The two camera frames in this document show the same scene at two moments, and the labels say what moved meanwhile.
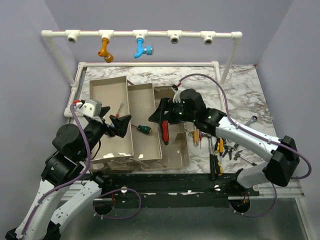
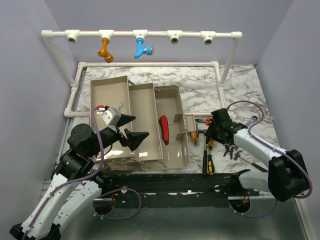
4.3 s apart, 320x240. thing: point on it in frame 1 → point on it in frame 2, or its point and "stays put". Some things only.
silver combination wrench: (248, 123) stays put
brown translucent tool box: (142, 147) stays put
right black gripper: (164, 106) → (210, 132)
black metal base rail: (181, 189) stays put
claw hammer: (212, 160) → (205, 154)
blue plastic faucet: (148, 50) stays put
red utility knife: (165, 132) stays put
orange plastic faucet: (108, 57) stays put
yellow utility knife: (221, 145) → (210, 143)
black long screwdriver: (212, 161) → (204, 165)
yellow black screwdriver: (219, 164) → (210, 165)
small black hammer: (237, 155) stays put
